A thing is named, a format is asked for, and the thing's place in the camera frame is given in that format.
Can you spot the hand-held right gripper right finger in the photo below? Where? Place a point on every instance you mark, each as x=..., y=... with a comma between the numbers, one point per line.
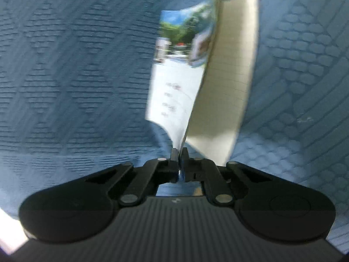
x=184, y=163

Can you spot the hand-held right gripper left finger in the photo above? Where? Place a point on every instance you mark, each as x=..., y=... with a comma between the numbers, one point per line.
x=174, y=163

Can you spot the landscape cover notebook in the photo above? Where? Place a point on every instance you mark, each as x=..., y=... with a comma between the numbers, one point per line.
x=218, y=87

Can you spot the blue textured sofa cover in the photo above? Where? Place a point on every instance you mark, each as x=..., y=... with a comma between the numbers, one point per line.
x=68, y=73

